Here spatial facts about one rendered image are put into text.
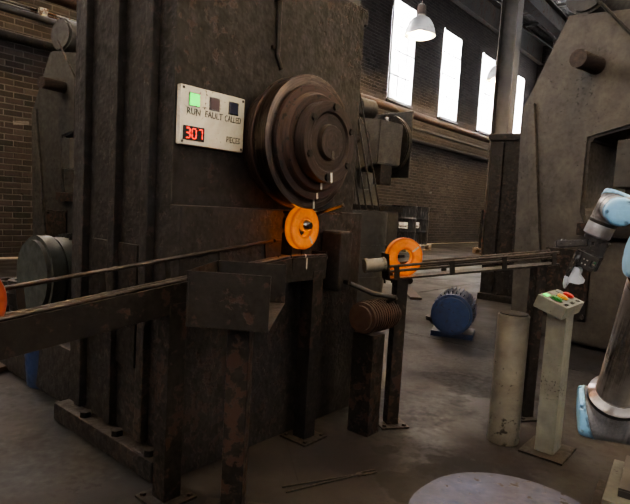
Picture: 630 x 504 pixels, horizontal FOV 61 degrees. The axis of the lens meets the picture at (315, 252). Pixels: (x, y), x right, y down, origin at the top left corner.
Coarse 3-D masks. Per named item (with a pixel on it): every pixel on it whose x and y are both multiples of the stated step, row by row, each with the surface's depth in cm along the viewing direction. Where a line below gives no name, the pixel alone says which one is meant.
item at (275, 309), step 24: (216, 264) 153; (240, 264) 154; (264, 264) 154; (192, 288) 129; (216, 288) 129; (240, 288) 128; (264, 288) 128; (192, 312) 130; (216, 312) 129; (240, 312) 129; (264, 312) 128; (240, 336) 142; (240, 360) 142; (240, 384) 143; (240, 408) 144; (240, 432) 144; (240, 456) 145; (240, 480) 145
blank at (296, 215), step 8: (296, 208) 192; (288, 216) 190; (296, 216) 190; (304, 216) 193; (312, 216) 197; (288, 224) 189; (296, 224) 190; (288, 232) 190; (296, 232) 191; (304, 232) 198; (312, 232) 198; (288, 240) 191; (296, 240) 191; (304, 240) 195; (312, 240) 198; (296, 248) 195; (304, 248) 195
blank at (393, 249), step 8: (400, 240) 217; (408, 240) 218; (392, 248) 216; (400, 248) 217; (408, 248) 218; (416, 248) 219; (392, 256) 217; (416, 256) 219; (392, 264) 217; (400, 272) 218; (408, 272) 219
